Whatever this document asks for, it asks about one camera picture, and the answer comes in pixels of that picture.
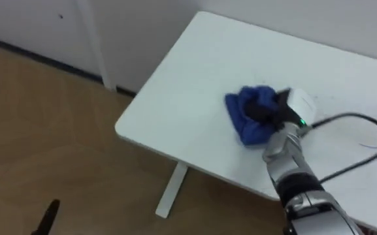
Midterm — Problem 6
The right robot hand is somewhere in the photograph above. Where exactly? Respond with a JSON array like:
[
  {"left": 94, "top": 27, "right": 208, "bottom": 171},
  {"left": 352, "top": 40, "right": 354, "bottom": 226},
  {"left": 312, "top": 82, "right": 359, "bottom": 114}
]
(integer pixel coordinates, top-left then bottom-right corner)
[{"left": 246, "top": 87, "right": 318, "bottom": 131}]

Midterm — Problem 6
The blue cloth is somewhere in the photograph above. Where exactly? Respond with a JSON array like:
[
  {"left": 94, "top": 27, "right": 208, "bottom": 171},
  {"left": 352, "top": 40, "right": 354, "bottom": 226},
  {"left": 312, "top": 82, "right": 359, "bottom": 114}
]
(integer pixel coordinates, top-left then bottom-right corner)
[{"left": 224, "top": 85, "right": 281, "bottom": 147}]

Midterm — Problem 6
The white desk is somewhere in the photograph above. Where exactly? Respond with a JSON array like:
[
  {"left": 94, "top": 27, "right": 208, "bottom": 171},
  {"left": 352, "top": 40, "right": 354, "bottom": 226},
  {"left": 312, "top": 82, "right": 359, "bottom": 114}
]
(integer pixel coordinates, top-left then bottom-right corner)
[{"left": 114, "top": 10, "right": 377, "bottom": 235}]

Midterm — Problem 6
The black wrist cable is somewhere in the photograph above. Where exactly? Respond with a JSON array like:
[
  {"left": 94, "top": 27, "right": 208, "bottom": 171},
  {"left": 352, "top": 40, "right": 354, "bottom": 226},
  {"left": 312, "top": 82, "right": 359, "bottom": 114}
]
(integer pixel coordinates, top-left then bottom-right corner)
[{"left": 305, "top": 112, "right": 377, "bottom": 184}]

